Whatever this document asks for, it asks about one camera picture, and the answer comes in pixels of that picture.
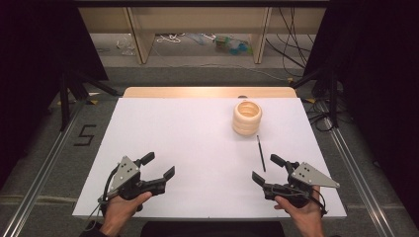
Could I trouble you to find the black metal stand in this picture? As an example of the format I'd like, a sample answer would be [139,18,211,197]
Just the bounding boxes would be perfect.
[57,67,121,132]
[290,55,340,129]

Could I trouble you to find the black curtain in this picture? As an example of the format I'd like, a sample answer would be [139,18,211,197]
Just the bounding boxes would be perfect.
[302,0,419,228]
[0,0,110,192]

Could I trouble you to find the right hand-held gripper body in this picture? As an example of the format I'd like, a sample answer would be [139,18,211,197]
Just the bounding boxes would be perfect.
[262,161,341,209]

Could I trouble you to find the person's dark lap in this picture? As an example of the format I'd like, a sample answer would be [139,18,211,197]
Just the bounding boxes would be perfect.
[139,220,287,237]

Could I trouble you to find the aluminium floor rail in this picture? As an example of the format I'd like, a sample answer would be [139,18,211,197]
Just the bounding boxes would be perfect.
[317,100,396,237]
[0,100,87,237]

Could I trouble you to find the ribbed wooden pen holder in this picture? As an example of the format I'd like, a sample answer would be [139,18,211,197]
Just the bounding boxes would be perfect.
[231,100,263,136]

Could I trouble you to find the white coiled cord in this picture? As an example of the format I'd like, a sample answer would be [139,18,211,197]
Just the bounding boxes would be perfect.
[155,33,186,44]

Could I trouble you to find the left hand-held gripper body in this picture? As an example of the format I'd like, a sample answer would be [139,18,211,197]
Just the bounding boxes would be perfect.
[106,155,166,211]

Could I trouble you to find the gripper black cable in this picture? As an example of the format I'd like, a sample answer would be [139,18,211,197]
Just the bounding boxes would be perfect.
[309,188,328,217]
[86,163,121,228]

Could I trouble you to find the colourful plastic clutter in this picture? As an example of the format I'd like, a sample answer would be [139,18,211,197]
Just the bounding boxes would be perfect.
[186,32,254,56]

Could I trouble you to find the light wooden shelf frame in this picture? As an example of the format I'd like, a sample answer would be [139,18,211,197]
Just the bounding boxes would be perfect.
[76,5,328,66]

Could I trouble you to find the black pen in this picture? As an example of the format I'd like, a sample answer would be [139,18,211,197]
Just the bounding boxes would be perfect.
[256,134,267,173]

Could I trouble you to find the light wooden table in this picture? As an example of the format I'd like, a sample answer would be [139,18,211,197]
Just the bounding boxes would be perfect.
[123,86,298,100]

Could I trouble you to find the bundle of black cables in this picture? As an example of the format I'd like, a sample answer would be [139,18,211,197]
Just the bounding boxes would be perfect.
[265,7,317,70]

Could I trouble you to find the clear plastic bag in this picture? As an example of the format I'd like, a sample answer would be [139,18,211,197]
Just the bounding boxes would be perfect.
[115,35,137,57]

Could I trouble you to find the person's right hand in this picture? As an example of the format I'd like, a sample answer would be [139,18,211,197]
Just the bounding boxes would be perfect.
[273,185,326,237]

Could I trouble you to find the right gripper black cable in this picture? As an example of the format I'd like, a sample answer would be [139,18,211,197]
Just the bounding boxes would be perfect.
[309,188,328,217]

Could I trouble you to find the white table board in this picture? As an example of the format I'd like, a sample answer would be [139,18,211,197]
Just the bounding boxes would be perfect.
[71,97,348,220]

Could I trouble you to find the person's left hand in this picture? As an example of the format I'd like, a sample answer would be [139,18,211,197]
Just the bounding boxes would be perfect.
[100,191,154,237]

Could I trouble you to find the white floor cable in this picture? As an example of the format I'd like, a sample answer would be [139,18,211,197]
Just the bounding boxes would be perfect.
[151,45,291,83]

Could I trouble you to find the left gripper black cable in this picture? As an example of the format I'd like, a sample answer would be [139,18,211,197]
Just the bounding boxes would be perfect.
[86,163,121,228]

